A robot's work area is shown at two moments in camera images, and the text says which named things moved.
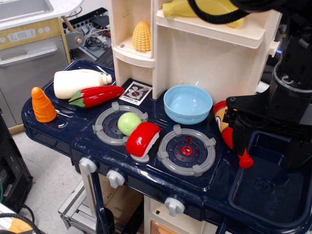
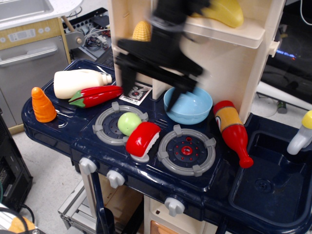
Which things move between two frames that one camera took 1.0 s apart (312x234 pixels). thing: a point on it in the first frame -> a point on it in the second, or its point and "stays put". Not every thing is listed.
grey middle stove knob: x=116 y=178 stays put
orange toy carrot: x=44 y=109 stays put
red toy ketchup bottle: x=245 y=160 stays put
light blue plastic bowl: x=187 y=104 stays put
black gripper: x=277 y=107 -> x=163 y=58
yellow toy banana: x=182 y=8 -> x=229 y=11
